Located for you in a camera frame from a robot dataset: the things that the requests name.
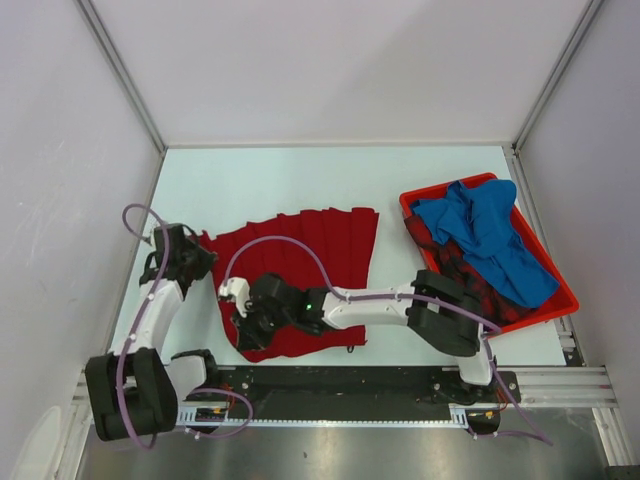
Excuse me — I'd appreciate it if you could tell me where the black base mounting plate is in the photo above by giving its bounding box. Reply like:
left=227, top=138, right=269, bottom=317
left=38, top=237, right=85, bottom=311
left=208, top=365, right=506, bottom=422

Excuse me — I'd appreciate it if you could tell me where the aluminium frame rail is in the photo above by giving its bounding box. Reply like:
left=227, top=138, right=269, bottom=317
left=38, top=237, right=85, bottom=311
left=505, top=315, right=639, bottom=467

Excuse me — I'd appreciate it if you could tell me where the red pleated skirt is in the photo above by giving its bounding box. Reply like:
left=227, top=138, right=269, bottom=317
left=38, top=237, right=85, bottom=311
left=199, top=207, right=379, bottom=363

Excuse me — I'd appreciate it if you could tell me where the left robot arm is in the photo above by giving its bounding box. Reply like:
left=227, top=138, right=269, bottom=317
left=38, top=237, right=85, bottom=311
left=85, top=223, right=221, bottom=441

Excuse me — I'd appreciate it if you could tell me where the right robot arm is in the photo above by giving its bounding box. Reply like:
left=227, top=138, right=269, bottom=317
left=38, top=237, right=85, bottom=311
left=218, top=270, right=500, bottom=401

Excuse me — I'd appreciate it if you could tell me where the blue skirt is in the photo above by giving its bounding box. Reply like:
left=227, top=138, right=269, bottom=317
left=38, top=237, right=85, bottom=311
left=412, top=179, right=559, bottom=309

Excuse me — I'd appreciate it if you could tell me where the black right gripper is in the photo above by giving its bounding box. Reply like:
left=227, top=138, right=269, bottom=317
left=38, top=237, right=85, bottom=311
left=231, top=299, right=294, bottom=354

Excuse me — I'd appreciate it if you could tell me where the red black plaid skirt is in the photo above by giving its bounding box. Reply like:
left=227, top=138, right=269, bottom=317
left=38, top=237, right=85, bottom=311
left=404, top=215, right=535, bottom=327

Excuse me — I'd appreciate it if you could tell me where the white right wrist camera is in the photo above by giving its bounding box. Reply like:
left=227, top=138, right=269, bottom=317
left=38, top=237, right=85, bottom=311
left=218, top=277, right=250, bottom=318

